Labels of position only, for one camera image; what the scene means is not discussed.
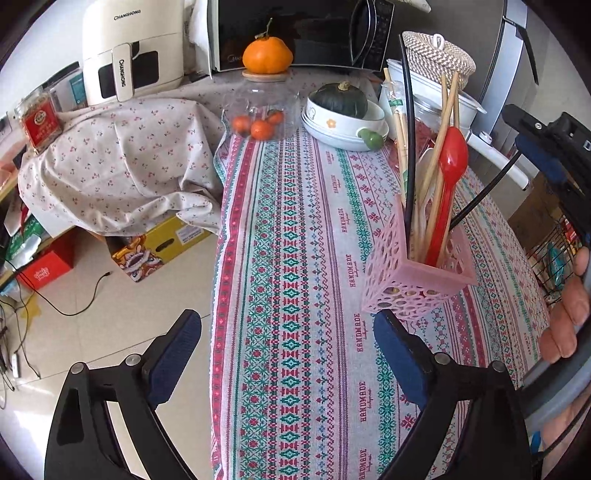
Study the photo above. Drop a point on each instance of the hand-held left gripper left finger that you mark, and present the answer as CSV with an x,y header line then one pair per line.
x,y
173,355

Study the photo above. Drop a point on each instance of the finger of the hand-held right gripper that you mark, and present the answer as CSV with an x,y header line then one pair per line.
x,y
535,152

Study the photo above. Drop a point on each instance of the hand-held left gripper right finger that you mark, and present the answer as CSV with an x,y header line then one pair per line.
x,y
401,360

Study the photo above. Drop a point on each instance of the pink perforated utensil holder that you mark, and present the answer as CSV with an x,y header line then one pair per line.
x,y
415,286

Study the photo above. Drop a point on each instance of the red plastic spoon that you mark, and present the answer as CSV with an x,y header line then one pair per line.
x,y
452,157

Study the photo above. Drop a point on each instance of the bamboo chopstick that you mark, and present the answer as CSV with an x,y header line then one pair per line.
x,y
452,99

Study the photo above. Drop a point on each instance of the long wooden chopstick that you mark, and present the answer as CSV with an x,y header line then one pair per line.
x,y
434,147

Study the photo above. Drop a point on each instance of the white plastic spoon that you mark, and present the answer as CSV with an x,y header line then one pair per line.
x,y
427,161

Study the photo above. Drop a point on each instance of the paper chopsticks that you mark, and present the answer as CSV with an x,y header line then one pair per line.
x,y
398,115

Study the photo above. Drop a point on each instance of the light wooden chopstick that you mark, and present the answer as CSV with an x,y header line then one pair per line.
x,y
392,101

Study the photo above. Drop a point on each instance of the person's right hand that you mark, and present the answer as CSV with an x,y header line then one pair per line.
x,y
568,314

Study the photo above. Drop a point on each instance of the brown cardboard box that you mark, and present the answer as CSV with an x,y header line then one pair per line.
x,y
531,212

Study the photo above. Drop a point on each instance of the yellow printed box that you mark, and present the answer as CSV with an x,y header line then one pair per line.
x,y
157,249

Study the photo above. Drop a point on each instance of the chili flake jar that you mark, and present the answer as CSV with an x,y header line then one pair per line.
x,y
424,134

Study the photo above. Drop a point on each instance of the grey refrigerator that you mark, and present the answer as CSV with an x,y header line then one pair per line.
x,y
508,41

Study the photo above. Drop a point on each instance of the woven basket lid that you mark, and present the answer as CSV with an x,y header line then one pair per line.
x,y
434,60

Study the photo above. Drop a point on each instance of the red box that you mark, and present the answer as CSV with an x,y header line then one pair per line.
x,y
44,272

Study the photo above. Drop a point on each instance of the striped patterned tablecloth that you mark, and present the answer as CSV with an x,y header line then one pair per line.
x,y
286,230

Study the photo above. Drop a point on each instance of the green box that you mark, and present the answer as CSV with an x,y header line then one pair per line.
x,y
25,237

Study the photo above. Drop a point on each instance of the floral beige cloth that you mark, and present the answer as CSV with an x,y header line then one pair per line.
x,y
115,161

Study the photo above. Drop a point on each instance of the white plate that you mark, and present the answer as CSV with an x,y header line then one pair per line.
x,y
332,138

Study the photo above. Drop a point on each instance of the dark green pumpkin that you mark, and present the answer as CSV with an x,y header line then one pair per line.
x,y
337,101

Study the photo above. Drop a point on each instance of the white flower bowl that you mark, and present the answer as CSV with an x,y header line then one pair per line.
x,y
332,123

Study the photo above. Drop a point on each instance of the small orange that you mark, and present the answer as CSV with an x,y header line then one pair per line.
x,y
241,125
262,129
275,118

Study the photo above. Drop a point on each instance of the black microwave oven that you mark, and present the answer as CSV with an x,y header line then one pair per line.
x,y
314,27

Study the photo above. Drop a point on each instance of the red labelled plastic jar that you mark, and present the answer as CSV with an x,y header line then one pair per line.
x,y
39,122

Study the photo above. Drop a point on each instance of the glass jar with wooden lid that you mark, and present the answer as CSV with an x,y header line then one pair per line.
x,y
263,97

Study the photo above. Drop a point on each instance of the large orange with stem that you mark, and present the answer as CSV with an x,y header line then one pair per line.
x,y
268,55

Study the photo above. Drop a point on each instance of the clear storage box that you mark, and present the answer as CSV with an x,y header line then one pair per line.
x,y
69,87

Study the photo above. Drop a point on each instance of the cream air fryer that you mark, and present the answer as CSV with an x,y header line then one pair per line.
x,y
134,41

